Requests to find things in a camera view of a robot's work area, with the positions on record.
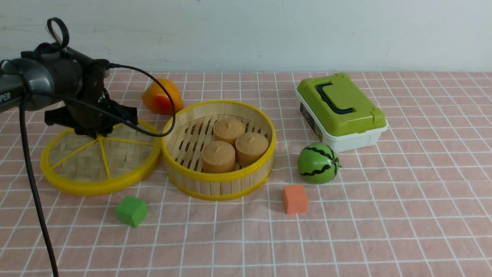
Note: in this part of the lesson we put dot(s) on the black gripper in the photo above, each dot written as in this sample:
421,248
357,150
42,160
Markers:
54,74

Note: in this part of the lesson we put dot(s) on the yellow woven bamboo steamer lid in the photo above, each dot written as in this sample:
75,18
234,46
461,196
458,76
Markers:
86,166

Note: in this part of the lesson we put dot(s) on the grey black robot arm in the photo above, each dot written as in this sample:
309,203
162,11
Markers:
14,85

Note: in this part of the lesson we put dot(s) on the bamboo steamer basket yellow rim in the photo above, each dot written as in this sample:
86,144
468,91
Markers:
192,130

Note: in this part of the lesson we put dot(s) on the orange yellow toy mango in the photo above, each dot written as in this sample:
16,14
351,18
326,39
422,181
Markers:
157,101

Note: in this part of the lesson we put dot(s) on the green foam cube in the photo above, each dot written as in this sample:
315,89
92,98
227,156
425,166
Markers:
131,211

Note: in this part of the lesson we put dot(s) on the tan steamed bun front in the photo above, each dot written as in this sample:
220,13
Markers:
218,157

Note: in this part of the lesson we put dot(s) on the tan steamed bun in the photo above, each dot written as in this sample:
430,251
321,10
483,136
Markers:
228,130
218,157
249,148

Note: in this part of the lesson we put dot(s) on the tan steamed bun back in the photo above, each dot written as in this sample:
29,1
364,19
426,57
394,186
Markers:
228,130

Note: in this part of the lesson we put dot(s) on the tan steamed bun right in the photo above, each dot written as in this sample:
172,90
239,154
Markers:
249,148

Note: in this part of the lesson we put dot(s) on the orange foam cube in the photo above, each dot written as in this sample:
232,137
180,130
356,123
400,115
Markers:
295,199

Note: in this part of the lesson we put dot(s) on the green toy watermelon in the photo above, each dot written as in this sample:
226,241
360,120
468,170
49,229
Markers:
318,164

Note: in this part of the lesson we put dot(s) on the green lidded white storage box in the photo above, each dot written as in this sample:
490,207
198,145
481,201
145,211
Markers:
339,113

